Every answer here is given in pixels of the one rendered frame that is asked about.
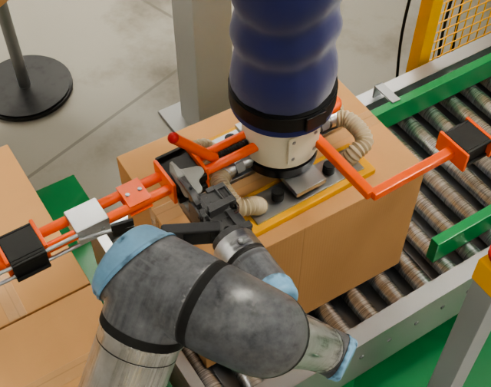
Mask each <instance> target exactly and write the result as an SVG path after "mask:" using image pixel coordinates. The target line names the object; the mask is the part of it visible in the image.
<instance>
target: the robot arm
mask: <svg viewBox="0 0 491 387"><path fill-rule="evenodd" d="M170 174H171V175H172V176H173V178H174V180H175V181H176V182H177V184H178V185H179V187H180V189H181V191H182V193H183V195H184V197H187V198H189V199H188V200H187V201H185V202H183V203H179V201H178V204H179V205H180V207H181V209H182V210H183V212H184V214H185V215H186V217H187V218H188V220H189V221H190V223H172V224H163V225H162V226H161V228H160V229H159V228H157V227H155V226H152V225H148V224H144V225H139V226H137V227H134V228H132V229H130V230H128V231H127V232H126V233H124V234H123V235H122V236H121V237H119V238H118V239H117V241H116V242H114V243H113V245H112V246H111V247H110V248H109V250H108V251H107V252H106V253H105V254H104V256H103V258H102V259H101V261H100V262H99V264H98V266H97V268H96V270H95V273H94V277H93V279H92V284H91V287H92V291H93V294H94V295H95V296H96V297H97V299H99V300H100V301H104V305H103V308H102V310H101V314H100V317H99V326H98V329H97V332H96V335H95V337H94V341H93V344H92V347H91V350H90V353H89V356H88V358H87V362H86V365H85V367H84V371H83V374H82V376H81V380H80V382H79V385H78V387H166V386H167V384H168V381H169V379H170V376H171V373H172V371H173V367H174V365H175V363H176V359H177V357H178V355H179V352H180V351H181V350H182V348H183V347H186V348H188V349H190V350H192V351H194V352H195V353H197V354H199V355H201V356H203V357H205V358H207V359H209V360H211V361H214V362H216V363H218V364H220V365H222V366H225V367H227V368H229V369H231V370H234V371H236V372H239V373H242V374H243V375H248V376H251V377H256V378H261V379H270V378H275V377H279V376H281V375H284V374H286V373H288V372H290V371H291V370H293V369H301V370H309V371H312V372H317V373H319V374H321V375H323V376H325V377H326V379H328V380H332V381H334V382H339V381H340V380H341V378H342V376H343V375H344V373H345V371H346V369H347V367H348V365H349V363H350V361H351V359H352V357H353V355H354V352H355V350H356V348H357V346H358V341H357V340H356V339H354V338H353V337H351V335H349V334H346V333H344V332H342V331H340V330H338V329H336V328H334V327H332V326H329V325H328V324H326V323H324V322H322V321H321V320H319V319H316V318H315V317H313V316H310V315H308V314H307V313H305V311H304V310H303V308H302V306H301V305H300V304H299V303H298V302H297V300H298V290H297V288H296V287H295V284H294V283H293V281H292V279H291V278H290V277H289V276H287V275H286V274H285V272H284V271H283V270H282V268H281V267H280V266H279V265H278V264H277V262H276V261H275V260H274V258H273V257H272V255H271V254H270V253H269V252H268V250H267V249H266V248H265V247H264V246H263V244H262V243H261V242H260V240H259V239H258V238H257V236H256V235H255V234H254V233H253V232H252V223H251V222H250V221H249V220H247V221H246V220H245V219H244V218H243V217H242V215H241V214H240V212H239V211H238V210H239V207H238V206H239V204H238V203H237V201H236V198H235V197H234V196H233V194H232V193H231V192H230V190H229V189H228V188H227V186H226V185H225V184H224V183H223V182H222V183H220V184H217V185H215V186H214V185H213V186H211V187H208V188H206V189H205V190H206V192H203V193H201V192H202V190H203V188H202V186H201V184H200V182H199V179H200V178H201V177H202V175H204V169H203V168H202V167H201V166H195V167H188V168H184V169H179V168H178V166H176V165H175V164H174V162H170ZM177 200H178V198H177ZM237 204H238V205H237ZM211 243H212V244H213V249H214V254H213V255H212V254H210V253H207V252H206V251H204V250H201V249H200V248H198V247H196V246H194V245H197V244H211Z"/></svg>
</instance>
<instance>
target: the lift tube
mask: <svg viewBox="0 0 491 387"><path fill-rule="evenodd" d="M231 1H232V4H233V6H234V9H233V13H232V18H231V22H230V26H229V36H230V38H231V41H232V44H233V46H234V49H233V53H232V60H231V65H230V71H229V80H230V84H231V87H232V90H233V91H234V93H235V94H236V96H237V97H238V99H239V100H240V101H241V102H242V103H244V104H246V105H248V106H250V107H251V108H254V109H256V110H257V111H261V112H263V113H265V114H274V115H285V116H292V115H297V114H301V113H305V112H307V111H311V110H313V109H315V108H316V107H318V106H319V105H320V104H321V103H322V102H323V101H324V100H325V99H326V98H327V97H328V95H329V94H330V93H331V91H332V89H333V87H334V83H335V80H336V77H337V73H338V53H337V49H336V41H337V39H338V37H339V35H340V33H341V30H342V25H343V20H342V16H341V11H340V4H341V1H342V0H231ZM230 106H231V105H230ZM231 109H232V106H231ZM232 112H233V114H234V115H235V116H236V118H237V119H238V121H239V122H241V123H242V124H243V125H244V126H246V127H247V128H248V129H250V130H252V131H254V132H256V133H258V134H262V135H265V136H269V137H279V138H290V137H299V136H302V135H306V134H309V133H311V132H313V131H315V130H317V129H319V128H320V127H321V126H322V125H321V126H319V127H317V128H315V129H313V130H311V131H309V132H306V131H305V130H303V131H298V132H292V133H276V132H271V131H264V130H262V129H259V128H257V127H253V126H252V125H250V124H248V123H246V122H245V121H244V120H242V119H241V118H240V117H239V116H238V115H237V114H236V113H235V111H234V110H233V109H232Z"/></svg>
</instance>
